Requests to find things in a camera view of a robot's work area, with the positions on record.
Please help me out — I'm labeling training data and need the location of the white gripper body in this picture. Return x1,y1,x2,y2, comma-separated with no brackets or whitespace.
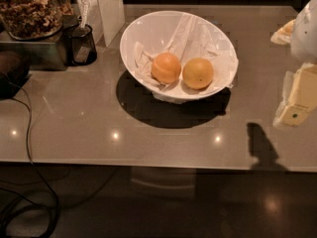
290,0,317,63

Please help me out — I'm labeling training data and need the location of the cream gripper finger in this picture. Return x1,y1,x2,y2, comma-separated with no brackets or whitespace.
273,63,317,128
270,20,295,45

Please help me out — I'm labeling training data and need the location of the orange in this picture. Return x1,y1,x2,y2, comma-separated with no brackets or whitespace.
151,53,181,84
182,58,214,90

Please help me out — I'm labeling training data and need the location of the white paper bowl liner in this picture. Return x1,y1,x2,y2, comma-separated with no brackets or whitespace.
133,13,240,105

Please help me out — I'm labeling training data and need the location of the white tilted bowl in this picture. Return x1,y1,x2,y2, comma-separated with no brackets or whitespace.
119,10,240,102

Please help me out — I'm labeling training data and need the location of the white upright panel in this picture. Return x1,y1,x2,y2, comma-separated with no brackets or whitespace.
87,0,125,47

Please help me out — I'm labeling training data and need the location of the white utensil in cup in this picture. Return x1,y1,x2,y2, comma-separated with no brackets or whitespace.
79,0,90,29

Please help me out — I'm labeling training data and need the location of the black mesh pen cup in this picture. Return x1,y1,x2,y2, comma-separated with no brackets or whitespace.
62,24,97,66

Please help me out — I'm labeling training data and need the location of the steel box under jar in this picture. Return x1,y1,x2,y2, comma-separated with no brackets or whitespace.
0,13,77,70

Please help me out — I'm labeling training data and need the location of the glass jar of nuts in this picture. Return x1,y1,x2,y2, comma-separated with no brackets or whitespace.
0,0,62,41

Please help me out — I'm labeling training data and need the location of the black cable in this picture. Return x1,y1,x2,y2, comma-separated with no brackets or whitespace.
0,82,120,238

